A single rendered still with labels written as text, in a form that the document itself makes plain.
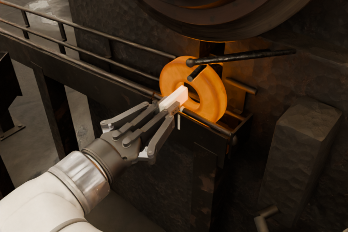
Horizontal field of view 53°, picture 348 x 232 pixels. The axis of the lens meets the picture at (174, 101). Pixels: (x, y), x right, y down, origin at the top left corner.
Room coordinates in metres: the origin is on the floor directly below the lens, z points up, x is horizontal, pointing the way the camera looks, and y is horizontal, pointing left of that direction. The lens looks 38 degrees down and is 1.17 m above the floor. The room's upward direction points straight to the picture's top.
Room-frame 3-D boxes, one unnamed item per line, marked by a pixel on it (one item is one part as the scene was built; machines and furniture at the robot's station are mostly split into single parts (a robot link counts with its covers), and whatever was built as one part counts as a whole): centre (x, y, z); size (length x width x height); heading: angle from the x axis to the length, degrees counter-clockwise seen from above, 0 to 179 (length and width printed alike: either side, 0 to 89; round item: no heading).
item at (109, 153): (0.41, 0.10, 0.73); 0.09 x 0.08 x 0.07; 140
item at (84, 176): (0.36, 0.15, 0.73); 0.09 x 0.06 x 0.09; 50
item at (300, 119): (0.44, -0.22, 0.68); 0.11 x 0.08 x 0.24; 140
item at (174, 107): (0.50, 0.00, 0.74); 0.05 x 0.03 x 0.01; 140
